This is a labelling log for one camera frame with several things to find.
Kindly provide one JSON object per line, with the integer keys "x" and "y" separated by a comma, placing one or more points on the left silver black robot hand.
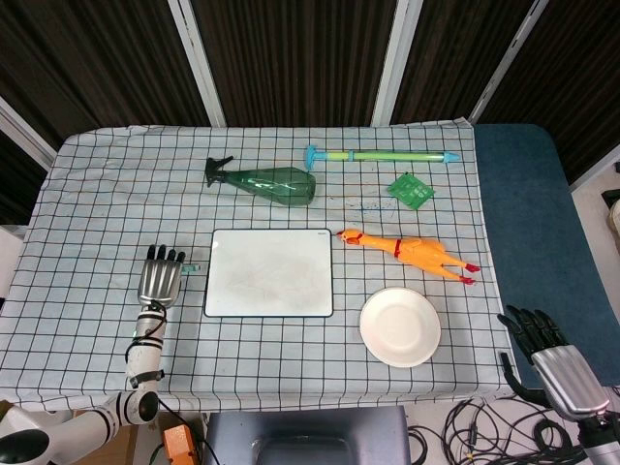
{"x": 157, "y": 283}

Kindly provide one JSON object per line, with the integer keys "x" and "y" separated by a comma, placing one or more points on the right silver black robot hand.
{"x": 564, "y": 373}

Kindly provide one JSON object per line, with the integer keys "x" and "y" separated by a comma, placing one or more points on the teal marker pen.
{"x": 191, "y": 268}

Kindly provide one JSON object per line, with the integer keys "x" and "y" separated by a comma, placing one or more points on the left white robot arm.
{"x": 135, "y": 368}

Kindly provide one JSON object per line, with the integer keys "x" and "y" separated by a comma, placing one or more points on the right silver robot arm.
{"x": 598, "y": 438}

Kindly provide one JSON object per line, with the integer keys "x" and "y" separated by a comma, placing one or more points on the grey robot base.
{"x": 310, "y": 436}

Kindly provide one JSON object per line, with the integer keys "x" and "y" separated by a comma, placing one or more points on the white drawing board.
{"x": 269, "y": 272}

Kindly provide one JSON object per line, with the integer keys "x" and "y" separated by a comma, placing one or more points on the white black grid tablecloth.
{"x": 97, "y": 218}

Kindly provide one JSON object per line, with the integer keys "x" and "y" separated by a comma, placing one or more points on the blue table pad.
{"x": 525, "y": 232}

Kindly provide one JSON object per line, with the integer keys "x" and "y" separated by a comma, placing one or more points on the green spray bottle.
{"x": 271, "y": 185}

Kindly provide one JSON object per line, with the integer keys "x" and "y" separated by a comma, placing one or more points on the orange box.
{"x": 180, "y": 445}

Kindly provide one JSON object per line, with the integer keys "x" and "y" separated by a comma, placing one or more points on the white paper plate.
{"x": 400, "y": 326}

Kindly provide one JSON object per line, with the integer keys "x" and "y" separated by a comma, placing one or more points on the orange rubber chicken toy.
{"x": 412, "y": 249}

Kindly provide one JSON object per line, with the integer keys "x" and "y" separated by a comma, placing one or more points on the green sachet packet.
{"x": 410, "y": 191}

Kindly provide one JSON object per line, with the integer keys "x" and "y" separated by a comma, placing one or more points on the green blue water pump toy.
{"x": 382, "y": 156}

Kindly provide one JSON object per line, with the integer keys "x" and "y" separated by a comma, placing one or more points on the white partition frame post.
{"x": 196, "y": 60}
{"x": 21, "y": 133}
{"x": 508, "y": 58}
{"x": 394, "y": 60}

